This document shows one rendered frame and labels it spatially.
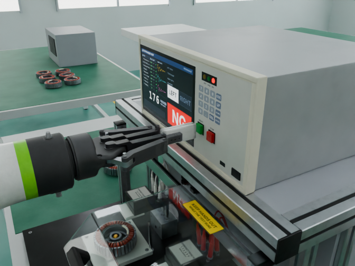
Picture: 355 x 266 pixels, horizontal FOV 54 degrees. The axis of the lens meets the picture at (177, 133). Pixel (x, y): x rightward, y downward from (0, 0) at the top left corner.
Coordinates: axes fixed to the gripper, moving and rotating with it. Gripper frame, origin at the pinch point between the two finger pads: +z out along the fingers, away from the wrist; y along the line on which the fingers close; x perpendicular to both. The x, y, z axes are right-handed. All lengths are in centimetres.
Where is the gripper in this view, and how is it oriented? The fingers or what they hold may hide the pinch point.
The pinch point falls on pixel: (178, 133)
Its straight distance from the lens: 65.1
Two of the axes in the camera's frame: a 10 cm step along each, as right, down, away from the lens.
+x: 0.0, -9.1, -4.2
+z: 8.7, -2.0, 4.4
